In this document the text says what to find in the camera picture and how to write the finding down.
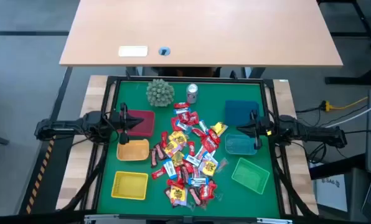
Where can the pile of candy packets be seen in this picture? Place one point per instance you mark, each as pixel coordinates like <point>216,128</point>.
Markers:
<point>241,208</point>

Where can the artificial green plant in pot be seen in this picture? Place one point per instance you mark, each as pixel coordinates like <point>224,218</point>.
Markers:
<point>160,92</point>

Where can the orange plastic bin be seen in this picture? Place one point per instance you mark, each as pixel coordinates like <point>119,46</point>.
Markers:
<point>132,151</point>

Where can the light wooden desk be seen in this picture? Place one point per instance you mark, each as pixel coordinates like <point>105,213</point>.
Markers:
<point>204,31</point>

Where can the black desk leg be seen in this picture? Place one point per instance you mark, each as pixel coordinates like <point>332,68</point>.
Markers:
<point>255,72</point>
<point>132,71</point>

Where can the red plastic bin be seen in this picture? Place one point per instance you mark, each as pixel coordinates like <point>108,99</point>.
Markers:
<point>145,124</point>

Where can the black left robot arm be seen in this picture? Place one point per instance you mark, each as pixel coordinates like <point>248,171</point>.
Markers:
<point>64,127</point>

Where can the black desk frame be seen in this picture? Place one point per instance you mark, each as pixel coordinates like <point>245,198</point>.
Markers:
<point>353,80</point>

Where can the white rectangular desk plate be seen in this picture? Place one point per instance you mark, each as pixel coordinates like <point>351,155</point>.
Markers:
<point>133,51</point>

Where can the yellow black hazard tape strip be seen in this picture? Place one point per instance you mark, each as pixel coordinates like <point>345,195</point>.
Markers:
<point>40,169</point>

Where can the yellow plastic basket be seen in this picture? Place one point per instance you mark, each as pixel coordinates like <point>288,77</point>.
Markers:
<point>129,185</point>

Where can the yellow Sour Patch candy pack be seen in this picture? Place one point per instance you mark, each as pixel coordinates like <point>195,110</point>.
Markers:
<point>219,128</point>
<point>178,137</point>
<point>177,194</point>
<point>172,148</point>
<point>208,168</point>

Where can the dark blue plastic bin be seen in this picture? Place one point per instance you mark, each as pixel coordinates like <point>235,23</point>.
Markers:
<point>238,112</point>

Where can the white red soda can box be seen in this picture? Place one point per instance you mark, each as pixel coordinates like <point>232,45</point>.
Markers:
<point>192,93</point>

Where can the black metal table frame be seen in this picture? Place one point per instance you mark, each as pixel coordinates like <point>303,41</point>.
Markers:
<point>204,80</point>

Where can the teal candy in clear wrapper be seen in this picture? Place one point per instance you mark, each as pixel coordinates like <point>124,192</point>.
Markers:
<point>218,196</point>
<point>191,206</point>

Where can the white PayDay candy bar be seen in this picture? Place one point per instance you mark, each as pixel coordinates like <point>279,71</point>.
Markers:
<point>196,172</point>
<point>201,153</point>

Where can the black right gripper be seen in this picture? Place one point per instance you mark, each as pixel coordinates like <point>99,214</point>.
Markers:
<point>260,129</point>

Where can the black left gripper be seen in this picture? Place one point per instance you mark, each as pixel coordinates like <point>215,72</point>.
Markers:
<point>123,123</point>

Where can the red KitKat candy bar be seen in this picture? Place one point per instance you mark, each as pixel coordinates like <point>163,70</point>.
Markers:
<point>158,173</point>
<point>188,166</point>
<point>191,148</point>
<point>164,139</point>
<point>175,184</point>
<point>179,174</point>
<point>181,105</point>
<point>199,132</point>

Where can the light teal plastic bin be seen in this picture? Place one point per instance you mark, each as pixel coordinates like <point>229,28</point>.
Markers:
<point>240,144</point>

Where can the black floor plate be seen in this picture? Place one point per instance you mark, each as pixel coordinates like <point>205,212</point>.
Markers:
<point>48,193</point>

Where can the green plastic basket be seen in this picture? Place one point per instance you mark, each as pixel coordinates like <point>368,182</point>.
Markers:
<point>251,175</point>

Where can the silver metal bracket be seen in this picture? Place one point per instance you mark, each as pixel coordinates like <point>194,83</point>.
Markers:
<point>274,221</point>
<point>101,217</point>

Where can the yellow tape tag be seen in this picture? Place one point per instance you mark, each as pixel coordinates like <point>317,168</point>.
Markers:
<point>269,132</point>

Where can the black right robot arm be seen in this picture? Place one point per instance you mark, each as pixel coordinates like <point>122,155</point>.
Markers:
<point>313,132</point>

